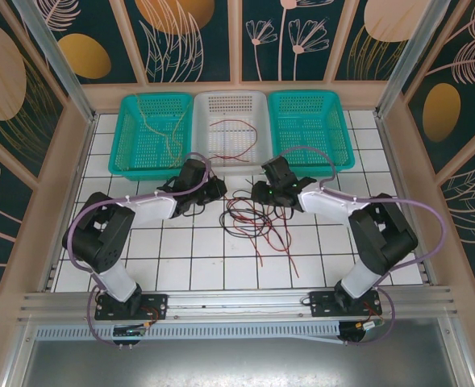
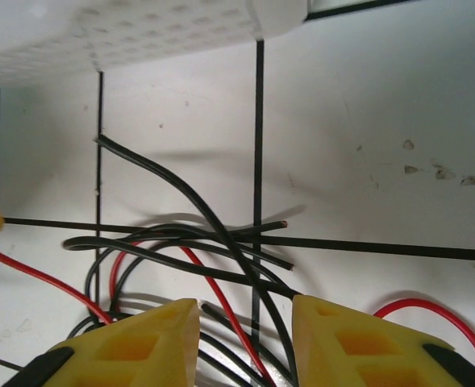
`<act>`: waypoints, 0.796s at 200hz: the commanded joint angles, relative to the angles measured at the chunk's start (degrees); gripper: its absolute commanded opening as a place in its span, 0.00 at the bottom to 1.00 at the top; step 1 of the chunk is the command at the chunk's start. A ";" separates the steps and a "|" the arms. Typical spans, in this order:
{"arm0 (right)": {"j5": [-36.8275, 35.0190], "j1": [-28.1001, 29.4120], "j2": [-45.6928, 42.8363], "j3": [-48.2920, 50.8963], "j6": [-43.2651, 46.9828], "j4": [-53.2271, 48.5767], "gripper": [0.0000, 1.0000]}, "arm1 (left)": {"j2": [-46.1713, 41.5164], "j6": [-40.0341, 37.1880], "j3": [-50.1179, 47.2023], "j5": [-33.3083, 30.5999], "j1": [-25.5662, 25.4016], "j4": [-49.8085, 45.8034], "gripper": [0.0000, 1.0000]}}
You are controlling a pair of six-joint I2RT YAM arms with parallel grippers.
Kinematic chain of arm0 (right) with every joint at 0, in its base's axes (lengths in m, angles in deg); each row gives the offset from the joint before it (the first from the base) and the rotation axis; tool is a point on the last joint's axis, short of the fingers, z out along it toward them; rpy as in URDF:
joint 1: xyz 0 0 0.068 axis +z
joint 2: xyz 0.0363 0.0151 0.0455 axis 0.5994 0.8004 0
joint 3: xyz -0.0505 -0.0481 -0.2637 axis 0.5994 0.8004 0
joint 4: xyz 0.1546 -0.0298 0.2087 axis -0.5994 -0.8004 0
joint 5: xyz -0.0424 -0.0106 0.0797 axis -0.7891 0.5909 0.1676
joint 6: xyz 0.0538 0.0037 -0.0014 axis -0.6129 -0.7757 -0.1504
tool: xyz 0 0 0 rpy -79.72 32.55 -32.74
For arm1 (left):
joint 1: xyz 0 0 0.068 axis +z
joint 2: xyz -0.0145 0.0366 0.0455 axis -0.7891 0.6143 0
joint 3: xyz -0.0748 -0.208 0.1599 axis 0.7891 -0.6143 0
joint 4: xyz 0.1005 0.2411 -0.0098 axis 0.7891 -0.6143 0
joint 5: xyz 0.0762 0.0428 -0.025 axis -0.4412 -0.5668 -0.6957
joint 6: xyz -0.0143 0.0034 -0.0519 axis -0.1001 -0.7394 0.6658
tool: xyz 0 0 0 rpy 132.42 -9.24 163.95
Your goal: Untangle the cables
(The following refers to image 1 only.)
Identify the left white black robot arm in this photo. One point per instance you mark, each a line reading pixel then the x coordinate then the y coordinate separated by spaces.
pixel 152 207

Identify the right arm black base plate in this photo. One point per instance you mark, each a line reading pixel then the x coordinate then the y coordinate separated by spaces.
pixel 322 304

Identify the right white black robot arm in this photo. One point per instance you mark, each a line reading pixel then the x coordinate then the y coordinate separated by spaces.
pixel 330 201

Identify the grey metal panel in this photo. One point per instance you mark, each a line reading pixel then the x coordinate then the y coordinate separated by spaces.
pixel 237 363

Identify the red black power lead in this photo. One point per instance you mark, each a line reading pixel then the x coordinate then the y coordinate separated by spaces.
pixel 374 312
pixel 154 314

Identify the aluminium corner post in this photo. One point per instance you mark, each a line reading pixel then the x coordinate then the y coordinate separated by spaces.
pixel 406 60
pixel 59 64

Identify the white plastic basket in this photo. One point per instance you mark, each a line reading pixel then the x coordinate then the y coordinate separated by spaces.
pixel 231 105

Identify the small white circuit board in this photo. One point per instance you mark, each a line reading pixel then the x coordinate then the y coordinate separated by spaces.
pixel 372 324

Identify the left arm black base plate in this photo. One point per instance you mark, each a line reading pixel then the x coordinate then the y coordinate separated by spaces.
pixel 156 306

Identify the teal plastic basket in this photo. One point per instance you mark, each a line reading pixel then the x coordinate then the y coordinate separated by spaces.
pixel 311 125
pixel 152 153

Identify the aluminium mounting rail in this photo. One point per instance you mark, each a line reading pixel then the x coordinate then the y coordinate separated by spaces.
pixel 237 306

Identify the small black circuit board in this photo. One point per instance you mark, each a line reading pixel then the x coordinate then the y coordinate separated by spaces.
pixel 130 331

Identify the aluminium side rail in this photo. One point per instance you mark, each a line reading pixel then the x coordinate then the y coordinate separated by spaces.
pixel 387 145
pixel 84 145

